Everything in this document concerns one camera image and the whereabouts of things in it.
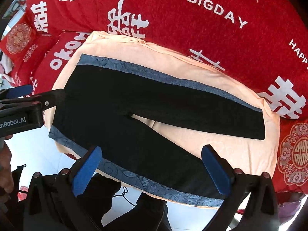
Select red embroidered pillow left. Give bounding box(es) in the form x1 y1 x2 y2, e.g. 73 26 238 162
1 15 59 66

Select left hand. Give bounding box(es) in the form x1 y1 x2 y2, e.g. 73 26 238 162
0 143 14 193

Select red embroidered pillow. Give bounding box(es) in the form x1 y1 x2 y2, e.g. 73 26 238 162
272 118 308 194
1 15 59 66

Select black pants with blue trim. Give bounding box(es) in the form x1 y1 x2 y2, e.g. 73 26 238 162
49 54 265 207

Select peach cushion cover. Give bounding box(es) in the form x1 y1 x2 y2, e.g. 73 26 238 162
45 31 280 208

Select red embroidered pillow right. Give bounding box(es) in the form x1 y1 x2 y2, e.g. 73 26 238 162
272 118 308 194

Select black cable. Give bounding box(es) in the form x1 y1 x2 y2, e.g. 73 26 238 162
112 186 138 207

